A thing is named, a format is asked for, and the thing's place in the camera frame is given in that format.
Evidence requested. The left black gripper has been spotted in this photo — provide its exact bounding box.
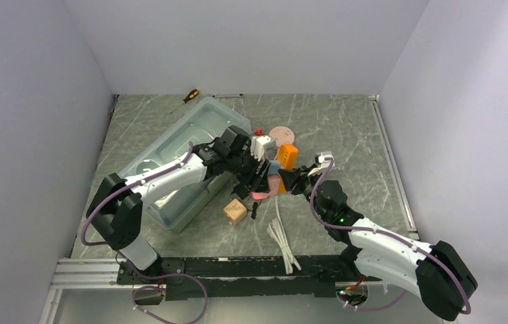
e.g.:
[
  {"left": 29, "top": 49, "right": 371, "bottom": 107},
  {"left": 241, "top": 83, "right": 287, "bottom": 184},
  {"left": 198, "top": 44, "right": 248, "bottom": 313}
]
[{"left": 226, "top": 146, "right": 270, "bottom": 192}]

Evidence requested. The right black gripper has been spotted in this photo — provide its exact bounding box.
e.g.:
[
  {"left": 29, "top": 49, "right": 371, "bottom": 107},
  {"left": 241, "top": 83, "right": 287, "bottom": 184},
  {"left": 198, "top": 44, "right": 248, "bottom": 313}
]
[{"left": 280, "top": 163, "right": 329, "bottom": 220}]

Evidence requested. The black power adapter plug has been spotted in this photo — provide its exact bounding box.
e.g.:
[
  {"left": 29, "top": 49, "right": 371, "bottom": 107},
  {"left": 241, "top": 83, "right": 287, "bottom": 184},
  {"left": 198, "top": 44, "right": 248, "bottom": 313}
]
[{"left": 230, "top": 185, "right": 250, "bottom": 201}]

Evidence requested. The dark pink plug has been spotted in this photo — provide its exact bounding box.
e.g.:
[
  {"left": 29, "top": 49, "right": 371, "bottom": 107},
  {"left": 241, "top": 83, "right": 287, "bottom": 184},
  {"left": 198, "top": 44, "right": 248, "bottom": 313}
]
[{"left": 251, "top": 192, "right": 270, "bottom": 200}]

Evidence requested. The pink square socket adapter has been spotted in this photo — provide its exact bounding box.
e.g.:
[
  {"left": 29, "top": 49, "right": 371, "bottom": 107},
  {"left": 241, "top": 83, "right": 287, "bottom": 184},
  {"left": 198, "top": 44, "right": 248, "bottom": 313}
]
[{"left": 268, "top": 174, "right": 281, "bottom": 196}]

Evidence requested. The blue small adapter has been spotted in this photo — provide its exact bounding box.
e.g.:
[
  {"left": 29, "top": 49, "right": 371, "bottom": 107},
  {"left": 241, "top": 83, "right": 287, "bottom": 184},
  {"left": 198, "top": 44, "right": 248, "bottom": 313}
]
[{"left": 268, "top": 160, "right": 282, "bottom": 176}]

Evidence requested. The orange power strip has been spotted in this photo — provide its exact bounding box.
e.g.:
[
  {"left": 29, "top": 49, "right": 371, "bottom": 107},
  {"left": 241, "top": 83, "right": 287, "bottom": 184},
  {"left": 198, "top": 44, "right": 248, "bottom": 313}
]
[{"left": 276, "top": 144, "right": 299, "bottom": 171}]

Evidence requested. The beige cube socket adapter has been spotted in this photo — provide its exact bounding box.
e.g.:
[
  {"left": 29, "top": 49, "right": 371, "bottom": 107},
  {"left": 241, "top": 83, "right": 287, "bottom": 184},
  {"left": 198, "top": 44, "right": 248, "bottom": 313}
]
[{"left": 223, "top": 199, "right": 248, "bottom": 225}]

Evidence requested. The round pink power socket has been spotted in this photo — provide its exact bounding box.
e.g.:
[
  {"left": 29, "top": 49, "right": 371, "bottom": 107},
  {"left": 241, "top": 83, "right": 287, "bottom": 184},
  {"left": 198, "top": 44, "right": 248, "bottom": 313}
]
[{"left": 268, "top": 126, "right": 295, "bottom": 146}]

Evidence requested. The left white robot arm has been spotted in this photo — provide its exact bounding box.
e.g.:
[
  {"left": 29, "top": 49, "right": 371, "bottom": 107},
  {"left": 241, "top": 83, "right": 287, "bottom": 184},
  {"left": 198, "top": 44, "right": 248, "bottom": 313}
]
[{"left": 80, "top": 126, "right": 276, "bottom": 284}]

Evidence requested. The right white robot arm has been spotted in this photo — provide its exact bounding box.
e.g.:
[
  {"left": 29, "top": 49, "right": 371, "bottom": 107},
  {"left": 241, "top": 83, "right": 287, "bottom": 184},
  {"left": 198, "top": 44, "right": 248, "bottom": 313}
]
[{"left": 278, "top": 167, "right": 478, "bottom": 321}]

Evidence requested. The clear plastic storage box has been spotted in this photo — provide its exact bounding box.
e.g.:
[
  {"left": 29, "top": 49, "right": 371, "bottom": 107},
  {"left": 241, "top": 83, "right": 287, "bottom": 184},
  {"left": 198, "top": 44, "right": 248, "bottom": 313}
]
[{"left": 118, "top": 97, "right": 251, "bottom": 233}]

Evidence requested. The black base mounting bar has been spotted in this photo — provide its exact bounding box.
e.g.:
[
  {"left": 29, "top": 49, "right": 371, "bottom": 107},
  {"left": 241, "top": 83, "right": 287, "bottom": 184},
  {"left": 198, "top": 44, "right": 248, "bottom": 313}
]
[{"left": 116, "top": 254, "right": 363, "bottom": 301}]

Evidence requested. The small orange black screwdriver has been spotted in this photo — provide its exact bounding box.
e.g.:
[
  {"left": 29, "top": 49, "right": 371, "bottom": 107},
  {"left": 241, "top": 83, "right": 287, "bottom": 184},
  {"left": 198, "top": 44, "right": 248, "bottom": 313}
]
[{"left": 169, "top": 88, "right": 200, "bottom": 114}]

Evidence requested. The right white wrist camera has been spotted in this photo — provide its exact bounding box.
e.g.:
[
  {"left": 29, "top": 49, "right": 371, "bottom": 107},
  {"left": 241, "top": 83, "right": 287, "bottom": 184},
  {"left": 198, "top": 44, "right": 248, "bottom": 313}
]
[{"left": 308, "top": 151, "right": 335, "bottom": 176}]

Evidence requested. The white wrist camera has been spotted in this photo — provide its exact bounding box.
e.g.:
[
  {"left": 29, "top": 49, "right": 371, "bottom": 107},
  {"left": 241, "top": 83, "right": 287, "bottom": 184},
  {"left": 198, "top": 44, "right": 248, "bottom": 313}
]
[
  {"left": 250, "top": 128, "right": 277, "bottom": 161},
  {"left": 308, "top": 151, "right": 335, "bottom": 176}
]

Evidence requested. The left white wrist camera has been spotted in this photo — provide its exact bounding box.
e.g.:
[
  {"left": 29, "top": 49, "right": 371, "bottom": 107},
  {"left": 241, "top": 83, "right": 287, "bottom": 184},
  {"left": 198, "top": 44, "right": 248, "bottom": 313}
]
[{"left": 250, "top": 128, "right": 277, "bottom": 161}]

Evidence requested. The white coiled cable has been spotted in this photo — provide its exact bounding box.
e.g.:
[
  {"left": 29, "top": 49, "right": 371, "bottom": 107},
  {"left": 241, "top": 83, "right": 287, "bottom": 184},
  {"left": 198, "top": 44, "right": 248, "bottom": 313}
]
[{"left": 266, "top": 194, "right": 303, "bottom": 275}]

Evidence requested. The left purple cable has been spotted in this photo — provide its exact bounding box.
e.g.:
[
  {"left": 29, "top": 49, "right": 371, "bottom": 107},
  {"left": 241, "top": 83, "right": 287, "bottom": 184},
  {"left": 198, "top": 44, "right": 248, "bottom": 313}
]
[{"left": 79, "top": 140, "right": 195, "bottom": 248}]

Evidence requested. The aluminium frame rail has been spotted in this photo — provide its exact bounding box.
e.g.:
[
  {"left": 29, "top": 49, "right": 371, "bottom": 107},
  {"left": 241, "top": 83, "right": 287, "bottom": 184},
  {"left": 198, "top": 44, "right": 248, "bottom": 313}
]
[{"left": 39, "top": 258, "right": 123, "bottom": 324}]

